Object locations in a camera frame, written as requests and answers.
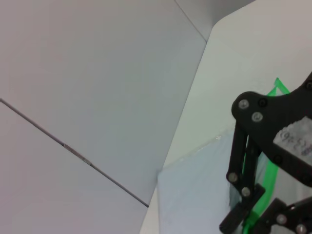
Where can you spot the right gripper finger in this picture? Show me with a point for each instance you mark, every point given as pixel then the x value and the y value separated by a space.
pixel 287 219

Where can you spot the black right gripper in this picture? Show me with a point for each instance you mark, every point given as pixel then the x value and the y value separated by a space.
pixel 268 114

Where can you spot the clear document bag green zip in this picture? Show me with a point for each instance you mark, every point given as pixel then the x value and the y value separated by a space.
pixel 195 192

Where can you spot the white tape label with handwriting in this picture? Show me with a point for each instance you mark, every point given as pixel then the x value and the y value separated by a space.
pixel 295 141

